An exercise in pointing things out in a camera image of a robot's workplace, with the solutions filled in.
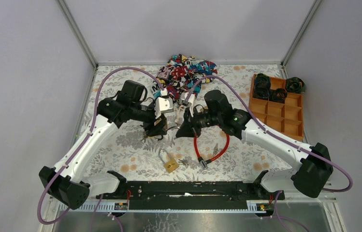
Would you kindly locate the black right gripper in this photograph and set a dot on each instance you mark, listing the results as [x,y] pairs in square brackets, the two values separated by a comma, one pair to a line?
[189,127]

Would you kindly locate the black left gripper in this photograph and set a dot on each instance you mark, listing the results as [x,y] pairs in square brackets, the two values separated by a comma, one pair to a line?
[155,126]

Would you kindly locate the silver padlock key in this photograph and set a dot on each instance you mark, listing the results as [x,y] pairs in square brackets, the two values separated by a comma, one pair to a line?
[184,162]

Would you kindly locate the brass padlock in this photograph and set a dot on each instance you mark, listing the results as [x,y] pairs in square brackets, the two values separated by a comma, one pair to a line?
[162,125]
[170,164]

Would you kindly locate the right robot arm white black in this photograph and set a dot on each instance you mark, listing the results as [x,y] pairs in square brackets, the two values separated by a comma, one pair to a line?
[309,170]

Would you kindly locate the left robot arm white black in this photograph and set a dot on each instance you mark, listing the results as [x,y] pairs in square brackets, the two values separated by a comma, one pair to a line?
[66,182]

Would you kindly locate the colourful comic print cloth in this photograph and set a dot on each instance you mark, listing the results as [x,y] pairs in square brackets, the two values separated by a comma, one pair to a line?
[180,74]

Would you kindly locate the dark rolled fabric middle left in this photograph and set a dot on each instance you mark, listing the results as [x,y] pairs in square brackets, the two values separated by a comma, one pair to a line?
[261,92]

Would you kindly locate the dark rolled fabric top left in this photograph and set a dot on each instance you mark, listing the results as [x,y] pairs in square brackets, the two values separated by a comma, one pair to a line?
[262,80]

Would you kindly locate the dark rolled fabric small centre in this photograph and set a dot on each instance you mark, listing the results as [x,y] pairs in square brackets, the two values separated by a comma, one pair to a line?
[278,95]

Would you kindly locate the orange wooden compartment tray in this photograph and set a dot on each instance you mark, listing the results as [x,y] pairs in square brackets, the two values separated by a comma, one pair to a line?
[286,117]

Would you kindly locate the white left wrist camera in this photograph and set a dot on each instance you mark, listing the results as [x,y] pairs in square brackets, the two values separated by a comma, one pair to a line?
[163,104]

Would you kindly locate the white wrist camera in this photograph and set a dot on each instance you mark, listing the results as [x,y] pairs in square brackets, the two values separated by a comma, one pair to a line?
[187,102]
[163,104]

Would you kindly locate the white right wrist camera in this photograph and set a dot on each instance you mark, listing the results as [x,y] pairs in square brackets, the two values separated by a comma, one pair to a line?
[187,102]

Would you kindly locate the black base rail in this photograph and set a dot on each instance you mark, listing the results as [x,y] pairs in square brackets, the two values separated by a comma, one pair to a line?
[175,195]

